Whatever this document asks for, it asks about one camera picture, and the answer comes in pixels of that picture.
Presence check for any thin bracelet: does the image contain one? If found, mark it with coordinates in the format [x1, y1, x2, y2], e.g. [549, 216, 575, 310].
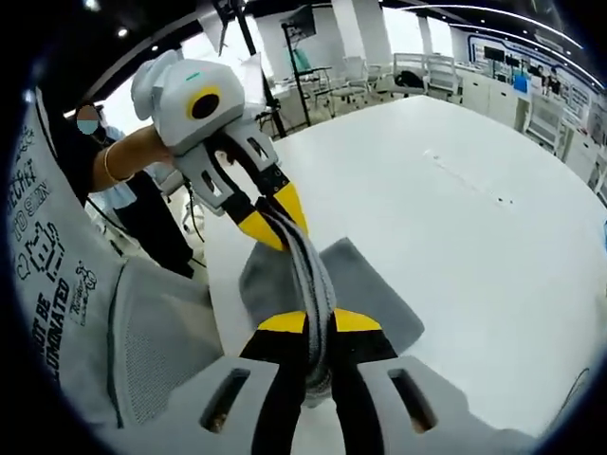
[103, 144, 137, 184]

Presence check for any black tripod stand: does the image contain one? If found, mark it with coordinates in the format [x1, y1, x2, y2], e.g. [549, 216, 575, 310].
[227, 0, 317, 139]

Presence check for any white table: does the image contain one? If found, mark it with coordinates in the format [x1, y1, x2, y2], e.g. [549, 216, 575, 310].
[198, 94, 607, 442]

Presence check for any white office chair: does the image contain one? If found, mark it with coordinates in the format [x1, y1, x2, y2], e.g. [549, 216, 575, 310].
[331, 56, 380, 105]
[525, 92, 578, 153]

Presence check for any black bag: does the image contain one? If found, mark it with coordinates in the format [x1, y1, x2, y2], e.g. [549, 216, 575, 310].
[395, 70, 426, 89]

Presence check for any grey towel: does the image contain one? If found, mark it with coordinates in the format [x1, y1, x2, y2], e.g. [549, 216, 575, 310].
[238, 208, 426, 409]

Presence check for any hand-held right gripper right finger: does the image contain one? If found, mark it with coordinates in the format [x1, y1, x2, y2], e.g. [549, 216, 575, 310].
[331, 306, 537, 455]

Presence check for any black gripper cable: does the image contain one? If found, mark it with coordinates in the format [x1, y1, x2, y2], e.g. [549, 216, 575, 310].
[561, 367, 592, 409]

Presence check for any white frame chair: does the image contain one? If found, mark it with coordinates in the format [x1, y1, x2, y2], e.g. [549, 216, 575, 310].
[393, 52, 429, 99]
[424, 54, 464, 103]

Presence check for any grey mesh chair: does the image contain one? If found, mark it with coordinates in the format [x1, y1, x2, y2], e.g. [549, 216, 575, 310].
[106, 258, 227, 428]

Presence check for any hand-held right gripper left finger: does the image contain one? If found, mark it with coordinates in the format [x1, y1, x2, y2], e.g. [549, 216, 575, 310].
[111, 310, 310, 455]

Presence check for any black monitor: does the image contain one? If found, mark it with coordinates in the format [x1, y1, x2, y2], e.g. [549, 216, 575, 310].
[284, 7, 317, 39]

